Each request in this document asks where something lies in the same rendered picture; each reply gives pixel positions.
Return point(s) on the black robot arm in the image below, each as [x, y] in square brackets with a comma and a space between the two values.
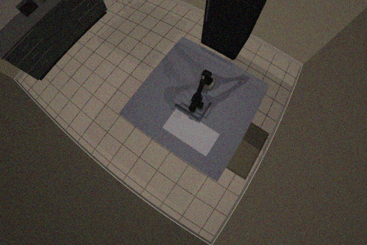
[197, 96]

